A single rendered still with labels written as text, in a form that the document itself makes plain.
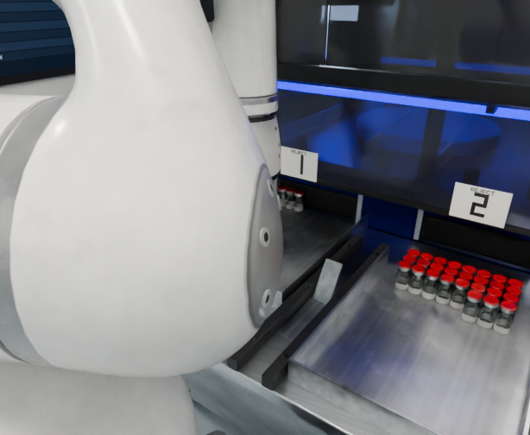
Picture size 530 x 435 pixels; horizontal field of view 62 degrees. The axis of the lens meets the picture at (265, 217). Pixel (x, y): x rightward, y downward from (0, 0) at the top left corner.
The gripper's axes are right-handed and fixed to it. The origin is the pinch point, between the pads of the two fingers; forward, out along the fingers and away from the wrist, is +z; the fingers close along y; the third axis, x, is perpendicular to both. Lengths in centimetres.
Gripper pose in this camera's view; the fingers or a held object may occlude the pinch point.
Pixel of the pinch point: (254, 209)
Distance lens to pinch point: 71.9
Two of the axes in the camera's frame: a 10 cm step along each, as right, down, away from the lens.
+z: 0.3, 9.1, 4.1
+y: -6.6, 3.3, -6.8
